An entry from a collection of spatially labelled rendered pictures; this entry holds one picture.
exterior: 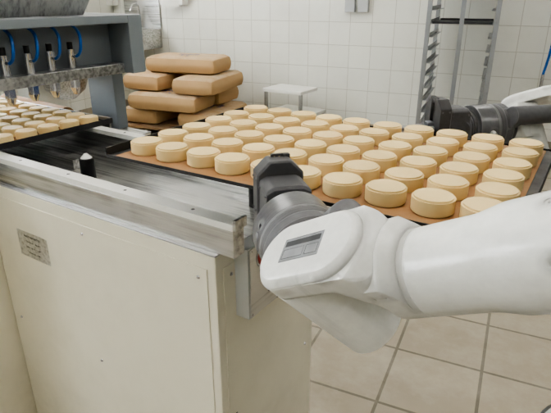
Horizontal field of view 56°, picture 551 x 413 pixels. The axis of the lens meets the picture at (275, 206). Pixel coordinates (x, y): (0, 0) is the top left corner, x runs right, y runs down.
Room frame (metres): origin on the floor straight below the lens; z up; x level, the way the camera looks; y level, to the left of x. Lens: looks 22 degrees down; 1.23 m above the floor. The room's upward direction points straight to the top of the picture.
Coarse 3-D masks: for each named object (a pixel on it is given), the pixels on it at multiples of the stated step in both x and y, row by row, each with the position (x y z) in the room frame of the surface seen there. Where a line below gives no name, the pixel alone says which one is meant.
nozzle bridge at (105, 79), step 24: (0, 24) 1.21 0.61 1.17; (24, 24) 1.26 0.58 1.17; (48, 24) 1.31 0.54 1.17; (72, 24) 1.36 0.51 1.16; (96, 24) 1.43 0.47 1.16; (120, 24) 1.53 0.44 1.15; (96, 48) 1.52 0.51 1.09; (120, 48) 1.54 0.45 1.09; (0, 72) 1.28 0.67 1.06; (24, 72) 1.33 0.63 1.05; (48, 72) 1.34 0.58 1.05; (72, 72) 1.39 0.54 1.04; (96, 72) 1.45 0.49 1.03; (120, 72) 1.52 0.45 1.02; (96, 96) 1.63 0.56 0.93; (120, 96) 1.60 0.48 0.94; (120, 120) 1.59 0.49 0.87
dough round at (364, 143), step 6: (348, 138) 0.80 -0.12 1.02; (354, 138) 0.80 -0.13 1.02; (360, 138) 0.80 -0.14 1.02; (366, 138) 0.80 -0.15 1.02; (372, 138) 0.80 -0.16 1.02; (348, 144) 0.78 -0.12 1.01; (354, 144) 0.78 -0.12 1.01; (360, 144) 0.78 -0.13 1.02; (366, 144) 0.78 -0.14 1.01; (372, 144) 0.79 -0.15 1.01; (360, 150) 0.78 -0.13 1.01; (366, 150) 0.78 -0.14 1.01
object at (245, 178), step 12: (120, 156) 0.77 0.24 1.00; (132, 156) 0.77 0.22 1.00; (156, 156) 0.77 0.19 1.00; (360, 156) 0.77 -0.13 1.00; (540, 156) 0.77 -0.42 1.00; (180, 168) 0.71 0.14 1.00; (192, 168) 0.71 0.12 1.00; (204, 168) 0.71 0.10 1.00; (240, 180) 0.66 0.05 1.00; (252, 180) 0.66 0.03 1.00; (480, 180) 0.66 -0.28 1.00; (528, 180) 0.66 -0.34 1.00; (312, 192) 0.61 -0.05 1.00; (468, 192) 0.61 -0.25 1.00; (360, 204) 0.57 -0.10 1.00; (408, 204) 0.57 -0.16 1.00; (456, 204) 0.57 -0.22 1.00; (408, 216) 0.53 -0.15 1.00; (420, 216) 0.53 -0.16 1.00; (456, 216) 0.54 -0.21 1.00
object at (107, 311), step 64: (0, 192) 1.08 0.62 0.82; (192, 192) 1.03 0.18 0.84; (64, 256) 0.97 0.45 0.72; (128, 256) 0.85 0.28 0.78; (192, 256) 0.76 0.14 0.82; (64, 320) 0.99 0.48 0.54; (128, 320) 0.87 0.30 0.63; (192, 320) 0.77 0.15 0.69; (256, 320) 0.83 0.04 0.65; (64, 384) 1.02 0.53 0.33; (128, 384) 0.88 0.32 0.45; (192, 384) 0.77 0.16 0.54; (256, 384) 0.82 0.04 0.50
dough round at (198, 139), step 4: (184, 136) 0.82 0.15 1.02; (188, 136) 0.82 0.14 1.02; (192, 136) 0.82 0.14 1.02; (196, 136) 0.82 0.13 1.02; (200, 136) 0.82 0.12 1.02; (204, 136) 0.82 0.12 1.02; (208, 136) 0.82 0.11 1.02; (212, 136) 0.82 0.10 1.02; (184, 140) 0.80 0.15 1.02; (188, 140) 0.80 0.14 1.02; (192, 140) 0.79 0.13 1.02; (196, 140) 0.79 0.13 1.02; (200, 140) 0.79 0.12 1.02; (204, 140) 0.80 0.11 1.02; (208, 140) 0.80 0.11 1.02; (212, 140) 0.81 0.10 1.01; (188, 144) 0.80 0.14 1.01; (192, 144) 0.79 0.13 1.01; (196, 144) 0.79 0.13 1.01; (200, 144) 0.79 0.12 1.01; (204, 144) 0.79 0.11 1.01; (208, 144) 0.80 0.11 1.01
